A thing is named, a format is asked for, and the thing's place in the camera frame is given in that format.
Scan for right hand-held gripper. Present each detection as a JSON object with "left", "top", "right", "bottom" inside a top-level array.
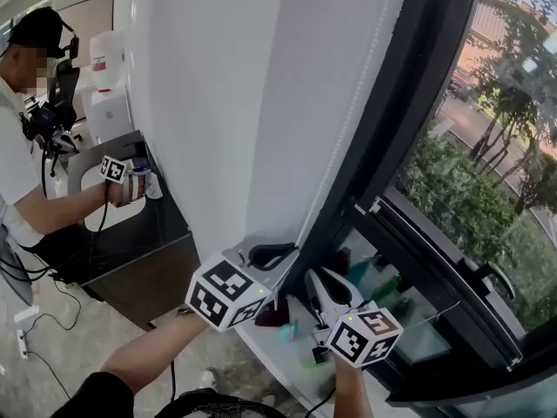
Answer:
[{"left": 303, "top": 266, "right": 405, "bottom": 369}]

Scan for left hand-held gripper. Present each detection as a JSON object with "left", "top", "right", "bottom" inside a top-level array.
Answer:
[{"left": 185, "top": 234, "right": 302, "bottom": 333}]

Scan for person's left forearm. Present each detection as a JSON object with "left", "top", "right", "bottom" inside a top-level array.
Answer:
[{"left": 100, "top": 313, "right": 211, "bottom": 394}]

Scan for person's right forearm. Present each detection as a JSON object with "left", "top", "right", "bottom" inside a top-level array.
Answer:
[{"left": 332, "top": 357, "right": 376, "bottom": 418}]

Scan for dark red object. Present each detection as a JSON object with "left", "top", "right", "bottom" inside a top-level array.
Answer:
[{"left": 254, "top": 296, "right": 292, "bottom": 328}]

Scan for teal spray bottle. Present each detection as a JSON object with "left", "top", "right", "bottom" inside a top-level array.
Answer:
[{"left": 277, "top": 319, "right": 302, "bottom": 343}]

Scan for white window sill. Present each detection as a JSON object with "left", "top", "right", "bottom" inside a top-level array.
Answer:
[{"left": 234, "top": 293, "right": 393, "bottom": 418}]

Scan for dark counter cabinet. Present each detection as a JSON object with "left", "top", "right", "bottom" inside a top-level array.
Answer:
[{"left": 64, "top": 129, "right": 201, "bottom": 333}]

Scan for white sink basin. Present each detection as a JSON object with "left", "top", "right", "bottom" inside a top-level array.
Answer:
[{"left": 67, "top": 144, "right": 165, "bottom": 233}]

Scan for green outdoor shrubs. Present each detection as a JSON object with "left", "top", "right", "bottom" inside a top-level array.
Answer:
[{"left": 391, "top": 119, "right": 557, "bottom": 321}]

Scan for black waist bag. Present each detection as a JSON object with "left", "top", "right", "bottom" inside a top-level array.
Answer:
[{"left": 154, "top": 388, "right": 278, "bottom": 418}]

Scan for white water dispenser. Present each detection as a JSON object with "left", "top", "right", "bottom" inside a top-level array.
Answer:
[{"left": 82, "top": 89, "right": 134, "bottom": 147}]

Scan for person's black shirt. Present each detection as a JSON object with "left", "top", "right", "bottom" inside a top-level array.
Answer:
[{"left": 50, "top": 370, "right": 136, "bottom": 418}]

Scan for white power adapter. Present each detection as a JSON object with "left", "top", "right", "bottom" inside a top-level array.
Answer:
[{"left": 12, "top": 305, "right": 40, "bottom": 324}]

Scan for water dispenser bottle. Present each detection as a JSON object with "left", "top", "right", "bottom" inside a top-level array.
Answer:
[{"left": 89, "top": 30, "right": 127, "bottom": 93}]

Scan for white power strip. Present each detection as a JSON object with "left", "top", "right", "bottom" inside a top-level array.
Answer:
[{"left": 15, "top": 327, "right": 30, "bottom": 361}]

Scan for black office chair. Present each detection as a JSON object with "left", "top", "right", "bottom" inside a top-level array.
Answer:
[{"left": 47, "top": 58, "right": 84, "bottom": 143}]

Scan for outdoor trees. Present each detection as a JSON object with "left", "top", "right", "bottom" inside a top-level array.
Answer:
[{"left": 467, "top": 0, "right": 557, "bottom": 217}]

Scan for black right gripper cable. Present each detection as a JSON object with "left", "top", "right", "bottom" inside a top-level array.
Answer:
[{"left": 304, "top": 388, "right": 339, "bottom": 418}]

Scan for black window handle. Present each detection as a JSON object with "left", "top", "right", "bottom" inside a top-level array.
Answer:
[{"left": 472, "top": 261, "right": 517, "bottom": 302}]

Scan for dark window frame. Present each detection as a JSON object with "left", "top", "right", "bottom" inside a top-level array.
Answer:
[{"left": 269, "top": 0, "right": 557, "bottom": 418}]

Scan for black floor cable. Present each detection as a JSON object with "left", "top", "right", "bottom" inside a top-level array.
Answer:
[{"left": 25, "top": 276, "right": 84, "bottom": 361}]

